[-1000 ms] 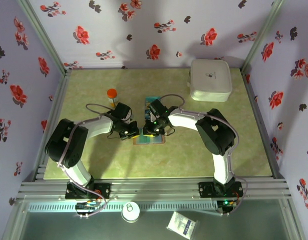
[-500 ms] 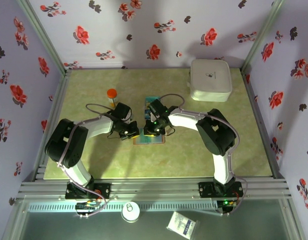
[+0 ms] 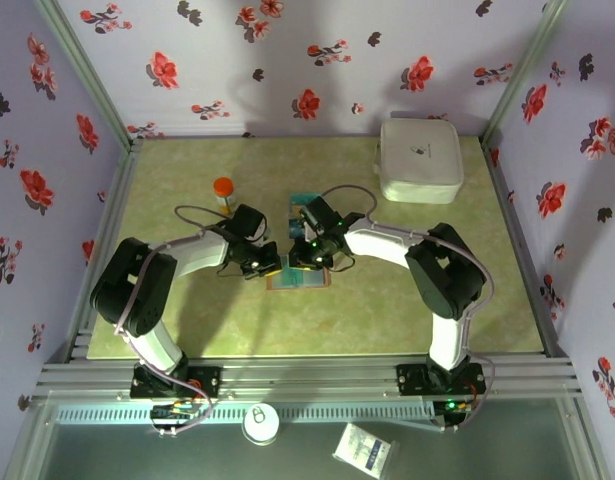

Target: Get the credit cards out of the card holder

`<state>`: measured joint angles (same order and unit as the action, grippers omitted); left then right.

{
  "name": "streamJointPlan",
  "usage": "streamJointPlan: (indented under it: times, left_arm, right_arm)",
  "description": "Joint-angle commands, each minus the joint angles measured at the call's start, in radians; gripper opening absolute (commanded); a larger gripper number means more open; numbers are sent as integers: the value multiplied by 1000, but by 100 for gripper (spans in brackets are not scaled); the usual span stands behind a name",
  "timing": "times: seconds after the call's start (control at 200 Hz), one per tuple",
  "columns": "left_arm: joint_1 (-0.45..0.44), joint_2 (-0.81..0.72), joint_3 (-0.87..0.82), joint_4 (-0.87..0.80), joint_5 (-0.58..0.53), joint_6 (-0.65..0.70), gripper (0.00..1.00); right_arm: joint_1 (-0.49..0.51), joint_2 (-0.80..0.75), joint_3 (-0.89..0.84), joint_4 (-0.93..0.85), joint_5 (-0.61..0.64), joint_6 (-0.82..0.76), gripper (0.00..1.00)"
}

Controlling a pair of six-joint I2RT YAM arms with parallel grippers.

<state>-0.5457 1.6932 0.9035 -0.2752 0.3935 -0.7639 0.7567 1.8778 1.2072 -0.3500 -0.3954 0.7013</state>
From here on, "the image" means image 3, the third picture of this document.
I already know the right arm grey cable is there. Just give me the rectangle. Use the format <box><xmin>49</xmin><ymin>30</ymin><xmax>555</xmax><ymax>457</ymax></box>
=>
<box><xmin>320</xmin><ymin>184</ymin><xmax>498</xmax><ymax>434</ymax></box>

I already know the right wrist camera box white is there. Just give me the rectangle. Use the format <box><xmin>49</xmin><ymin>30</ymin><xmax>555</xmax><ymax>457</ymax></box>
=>
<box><xmin>297</xmin><ymin>207</ymin><xmax>322</xmax><ymax>237</ymax></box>

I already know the aluminium corner post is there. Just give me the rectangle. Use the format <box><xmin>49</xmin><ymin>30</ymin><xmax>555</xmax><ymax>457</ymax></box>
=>
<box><xmin>34</xmin><ymin>0</ymin><xmax>143</xmax><ymax>151</ymax></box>
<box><xmin>479</xmin><ymin>0</ymin><xmax>573</xmax><ymax>146</ymax></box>

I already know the aluminium side rail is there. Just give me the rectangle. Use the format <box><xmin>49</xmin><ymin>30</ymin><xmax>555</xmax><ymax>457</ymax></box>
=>
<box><xmin>66</xmin><ymin>142</ymin><xmax>143</xmax><ymax>361</ymax></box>
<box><xmin>481</xmin><ymin>139</ymin><xmax>571</xmax><ymax>359</ymax></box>

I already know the left arm grey cable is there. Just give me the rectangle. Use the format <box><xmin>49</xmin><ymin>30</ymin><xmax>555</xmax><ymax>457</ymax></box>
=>
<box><xmin>114</xmin><ymin>204</ymin><xmax>228</xmax><ymax>437</ymax></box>

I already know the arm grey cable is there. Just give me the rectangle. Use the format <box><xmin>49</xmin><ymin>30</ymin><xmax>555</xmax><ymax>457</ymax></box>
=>
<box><xmin>114</xmin><ymin>204</ymin><xmax>228</xmax><ymax>437</ymax></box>
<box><xmin>320</xmin><ymin>184</ymin><xmax>498</xmax><ymax>434</ymax></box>

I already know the white packet in plastic bag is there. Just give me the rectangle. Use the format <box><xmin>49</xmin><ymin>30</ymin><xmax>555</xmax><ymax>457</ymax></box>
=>
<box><xmin>331</xmin><ymin>422</ymin><xmax>396</xmax><ymax>476</ymax></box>

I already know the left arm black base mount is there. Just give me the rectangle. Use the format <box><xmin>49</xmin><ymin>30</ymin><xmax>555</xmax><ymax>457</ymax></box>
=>
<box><xmin>130</xmin><ymin>364</ymin><xmax>223</xmax><ymax>400</ymax></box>

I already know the perforated metal strip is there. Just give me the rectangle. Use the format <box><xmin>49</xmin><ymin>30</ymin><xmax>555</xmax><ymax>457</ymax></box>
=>
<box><xmin>54</xmin><ymin>407</ymin><xmax>438</xmax><ymax>425</ymax></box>

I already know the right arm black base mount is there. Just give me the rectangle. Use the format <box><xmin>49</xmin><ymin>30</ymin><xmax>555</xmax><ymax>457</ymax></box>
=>
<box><xmin>396</xmin><ymin>362</ymin><xmax>487</xmax><ymax>397</ymax></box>

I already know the white round tin lock print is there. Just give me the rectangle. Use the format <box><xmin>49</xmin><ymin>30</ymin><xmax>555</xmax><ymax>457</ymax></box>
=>
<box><xmin>241</xmin><ymin>403</ymin><xmax>281</xmax><ymax>446</ymax></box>

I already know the brown leather card holder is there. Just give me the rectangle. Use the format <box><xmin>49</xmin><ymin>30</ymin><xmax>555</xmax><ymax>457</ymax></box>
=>
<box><xmin>265</xmin><ymin>252</ymin><xmax>333</xmax><ymax>291</ymax></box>

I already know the clear acrylic card stand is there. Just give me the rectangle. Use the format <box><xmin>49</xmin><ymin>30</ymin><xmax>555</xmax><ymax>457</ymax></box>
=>
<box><xmin>285</xmin><ymin>192</ymin><xmax>333</xmax><ymax>241</ymax></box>

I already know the aluminium rail by arm bases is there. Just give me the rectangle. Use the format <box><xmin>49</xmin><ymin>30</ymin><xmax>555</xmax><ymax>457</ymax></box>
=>
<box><xmin>34</xmin><ymin>353</ymin><xmax>583</xmax><ymax>401</ymax></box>

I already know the white zipped pouch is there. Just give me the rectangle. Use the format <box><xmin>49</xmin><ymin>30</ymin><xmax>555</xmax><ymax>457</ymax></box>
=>
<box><xmin>371</xmin><ymin>118</ymin><xmax>465</xmax><ymax>205</ymax></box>

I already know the orange capped small bottle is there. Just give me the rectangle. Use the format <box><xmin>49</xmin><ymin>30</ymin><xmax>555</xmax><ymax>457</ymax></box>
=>
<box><xmin>213</xmin><ymin>177</ymin><xmax>237</xmax><ymax>216</ymax></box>

